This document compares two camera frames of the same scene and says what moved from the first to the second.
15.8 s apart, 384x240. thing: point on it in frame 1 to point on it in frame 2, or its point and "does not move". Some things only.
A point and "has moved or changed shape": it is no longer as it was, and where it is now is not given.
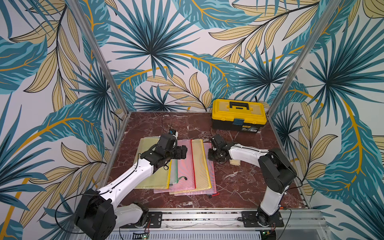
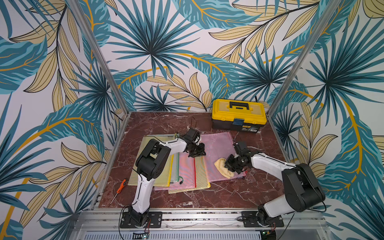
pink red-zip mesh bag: (186, 173) does not move
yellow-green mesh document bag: (160, 178) does not move
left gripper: (179, 155) to (201, 152)
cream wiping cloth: (235, 162) has moved or changed shape
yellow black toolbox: (241, 115) does not move
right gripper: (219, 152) to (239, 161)
